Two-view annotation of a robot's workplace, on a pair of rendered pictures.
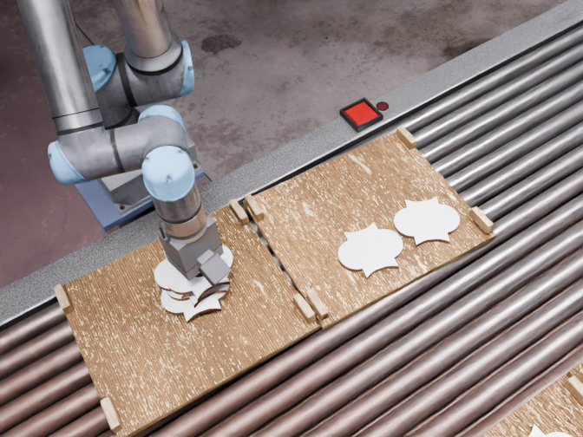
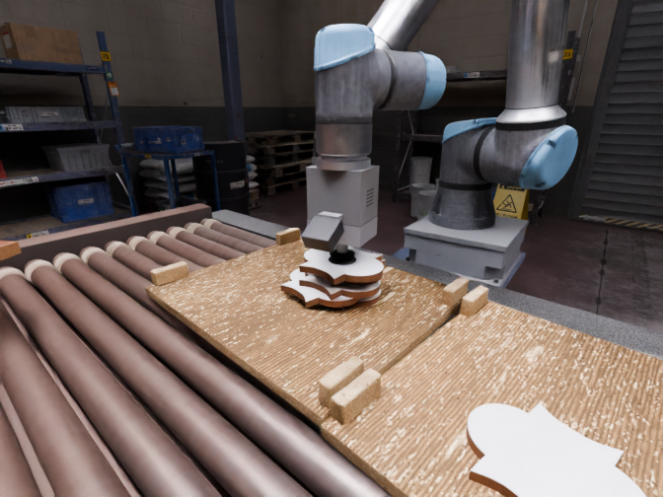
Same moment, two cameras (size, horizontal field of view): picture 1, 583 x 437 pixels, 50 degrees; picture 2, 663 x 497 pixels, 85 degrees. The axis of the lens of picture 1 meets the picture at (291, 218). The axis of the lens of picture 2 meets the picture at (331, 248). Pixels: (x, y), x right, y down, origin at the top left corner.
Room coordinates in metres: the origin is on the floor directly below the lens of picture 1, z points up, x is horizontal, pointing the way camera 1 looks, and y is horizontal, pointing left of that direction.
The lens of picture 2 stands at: (0.43, -0.29, 1.21)
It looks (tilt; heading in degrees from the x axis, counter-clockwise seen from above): 21 degrees down; 69
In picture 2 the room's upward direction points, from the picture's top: straight up
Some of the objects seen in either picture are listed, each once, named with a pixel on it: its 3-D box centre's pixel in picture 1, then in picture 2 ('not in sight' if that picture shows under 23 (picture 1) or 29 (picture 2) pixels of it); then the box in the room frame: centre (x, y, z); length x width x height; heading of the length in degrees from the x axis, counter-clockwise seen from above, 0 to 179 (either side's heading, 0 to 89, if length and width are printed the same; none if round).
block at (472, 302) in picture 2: (253, 207); (475, 300); (0.80, 0.08, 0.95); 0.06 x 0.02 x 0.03; 25
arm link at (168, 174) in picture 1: (172, 183); (346, 77); (0.63, 0.18, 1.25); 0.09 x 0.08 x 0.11; 10
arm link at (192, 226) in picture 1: (180, 215); (341, 141); (0.63, 0.19, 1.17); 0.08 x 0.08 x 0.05
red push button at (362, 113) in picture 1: (361, 114); not in sight; (1.07, -0.19, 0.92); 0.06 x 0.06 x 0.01; 29
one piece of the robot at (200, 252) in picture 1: (197, 248); (333, 201); (0.61, 0.17, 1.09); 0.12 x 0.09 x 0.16; 41
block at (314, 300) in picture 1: (317, 304); (356, 395); (0.56, -0.03, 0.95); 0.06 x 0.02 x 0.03; 25
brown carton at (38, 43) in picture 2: not in sight; (42, 47); (-0.68, 4.19, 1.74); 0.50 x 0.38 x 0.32; 32
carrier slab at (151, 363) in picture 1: (184, 308); (306, 294); (0.58, 0.23, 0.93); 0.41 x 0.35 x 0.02; 116
